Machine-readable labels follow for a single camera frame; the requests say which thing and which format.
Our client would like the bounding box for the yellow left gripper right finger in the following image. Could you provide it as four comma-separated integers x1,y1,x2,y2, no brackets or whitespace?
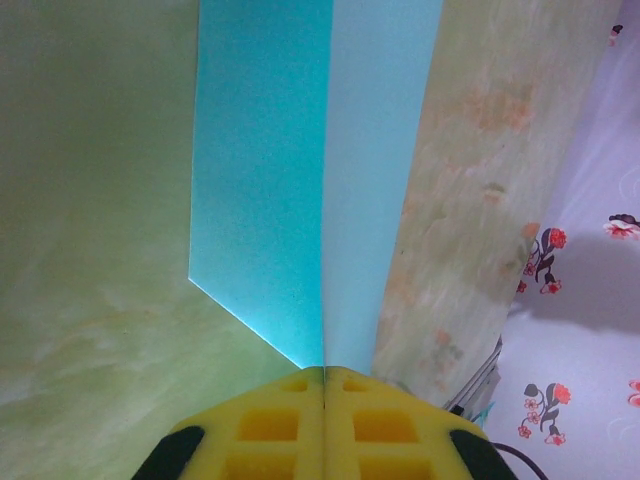
323,365,517,480

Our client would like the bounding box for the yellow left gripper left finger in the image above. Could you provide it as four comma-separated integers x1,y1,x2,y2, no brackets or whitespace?
130,366,326,480

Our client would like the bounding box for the thin black wire loop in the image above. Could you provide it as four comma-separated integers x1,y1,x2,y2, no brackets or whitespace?
491,441,550,480

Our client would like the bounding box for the long aluminium frame rail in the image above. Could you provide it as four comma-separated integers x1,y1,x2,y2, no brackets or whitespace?
439,334,504,417

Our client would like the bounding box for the teal cloth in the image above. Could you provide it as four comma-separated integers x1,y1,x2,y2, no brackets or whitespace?
187,0,444,377

